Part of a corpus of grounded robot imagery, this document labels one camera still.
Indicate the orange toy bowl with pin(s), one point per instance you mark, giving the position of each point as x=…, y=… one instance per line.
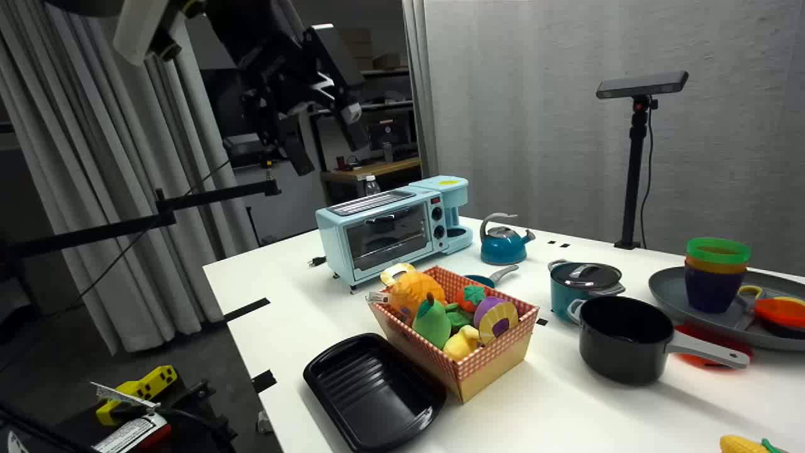
x=780, y=313

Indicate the orange red toy fruit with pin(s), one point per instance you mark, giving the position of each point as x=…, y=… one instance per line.
x=469, y=297

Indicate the orange plastic cup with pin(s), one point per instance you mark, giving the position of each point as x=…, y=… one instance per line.
x=713, y=268

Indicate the cardboard box on shelf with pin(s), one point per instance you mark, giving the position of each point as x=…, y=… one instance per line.
x=357, y=49

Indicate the black table edge clamp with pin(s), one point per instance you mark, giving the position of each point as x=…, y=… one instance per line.
x=244, y=310
x=263, y=381

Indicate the glass pot lid dark rim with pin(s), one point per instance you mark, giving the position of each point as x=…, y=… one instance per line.
x=588, y=276

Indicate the grey round plate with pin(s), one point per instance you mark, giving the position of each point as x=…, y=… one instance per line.
x=671, y=293

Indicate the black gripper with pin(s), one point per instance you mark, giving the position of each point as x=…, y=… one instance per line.
x=290, y=78

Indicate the white pleated curtain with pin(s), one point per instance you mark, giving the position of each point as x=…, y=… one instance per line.
x=91, y=209

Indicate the grey backdrop curtain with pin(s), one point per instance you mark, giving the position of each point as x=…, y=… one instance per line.
x=544, y=127

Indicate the black cup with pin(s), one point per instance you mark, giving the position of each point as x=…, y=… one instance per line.
x=624, y=342

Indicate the white sink basin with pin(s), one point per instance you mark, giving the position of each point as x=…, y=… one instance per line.
x=385, y=230

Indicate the clear plastic bottle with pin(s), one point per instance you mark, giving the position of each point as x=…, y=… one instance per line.
x=369, y=185

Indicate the dark shelving unit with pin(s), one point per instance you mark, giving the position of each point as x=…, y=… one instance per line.
x=390, y=127

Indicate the red checkered cardboard basket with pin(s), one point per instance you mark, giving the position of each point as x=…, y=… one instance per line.
x=491, y=367

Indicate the teal blue toy pot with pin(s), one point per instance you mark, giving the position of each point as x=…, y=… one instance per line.
x=565, y=302

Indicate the yellow green toy corn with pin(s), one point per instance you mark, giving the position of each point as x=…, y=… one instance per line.
x=742, y=443

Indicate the green plastic cup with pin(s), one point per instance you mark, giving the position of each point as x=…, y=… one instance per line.
x=717, y=250

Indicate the red flat toy piece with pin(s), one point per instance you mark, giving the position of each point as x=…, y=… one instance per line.
x=713, y=335

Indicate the purple toy eggplant slice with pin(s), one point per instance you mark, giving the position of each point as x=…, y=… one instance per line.
x=495, y=318

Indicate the teal toy frying pan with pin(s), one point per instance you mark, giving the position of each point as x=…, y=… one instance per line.
x=502, y=272

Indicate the wooden desk top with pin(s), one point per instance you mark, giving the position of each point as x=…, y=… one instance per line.
x=378, y=172

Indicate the teal toy kettle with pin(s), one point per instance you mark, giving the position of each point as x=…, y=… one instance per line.
x=503, y=245

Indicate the black ridged grill tray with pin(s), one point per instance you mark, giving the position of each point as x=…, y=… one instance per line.
x=369, y=390

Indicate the yellow black hand tool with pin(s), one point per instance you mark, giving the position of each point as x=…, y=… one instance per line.
x=140, y=390

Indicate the black camera tripod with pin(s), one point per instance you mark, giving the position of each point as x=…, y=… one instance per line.
x=635, y=166

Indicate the red white box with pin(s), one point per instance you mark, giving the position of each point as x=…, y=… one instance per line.
x=135, y=433

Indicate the orange plush toy fruit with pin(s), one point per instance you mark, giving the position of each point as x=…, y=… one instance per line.
x=413, y=293

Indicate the yellow toy lemon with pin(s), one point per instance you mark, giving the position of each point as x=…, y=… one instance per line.
x=461, y=342

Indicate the black stereo camera bar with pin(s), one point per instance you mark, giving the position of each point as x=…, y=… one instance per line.
x=643, y=84

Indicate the black boom pole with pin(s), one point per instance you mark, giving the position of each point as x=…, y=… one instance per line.
x=127, y=224

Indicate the green toy pear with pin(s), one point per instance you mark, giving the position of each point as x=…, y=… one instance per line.
x=433, y=322

